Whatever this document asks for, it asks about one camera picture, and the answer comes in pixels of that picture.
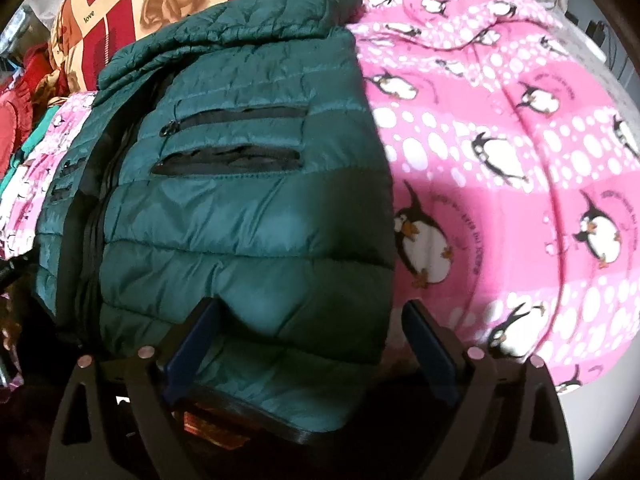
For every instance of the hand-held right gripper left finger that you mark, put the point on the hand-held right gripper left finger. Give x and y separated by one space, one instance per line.
190 355

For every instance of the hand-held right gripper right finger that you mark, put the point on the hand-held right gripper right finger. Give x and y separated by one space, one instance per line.
430 355

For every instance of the teal puffer jacket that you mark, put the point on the teal puffer jacket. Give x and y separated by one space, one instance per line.
240 230

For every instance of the pink penguin blanket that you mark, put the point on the pink penguin blanket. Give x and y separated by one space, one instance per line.
500 170

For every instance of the green cloth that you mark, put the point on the green cloth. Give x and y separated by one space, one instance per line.
35 135

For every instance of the red ruffled cushion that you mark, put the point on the red ruffled cushion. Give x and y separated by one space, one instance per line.
17 110

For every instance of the red checkered rose quilt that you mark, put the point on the red checkered rose quilt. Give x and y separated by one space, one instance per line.
150 5

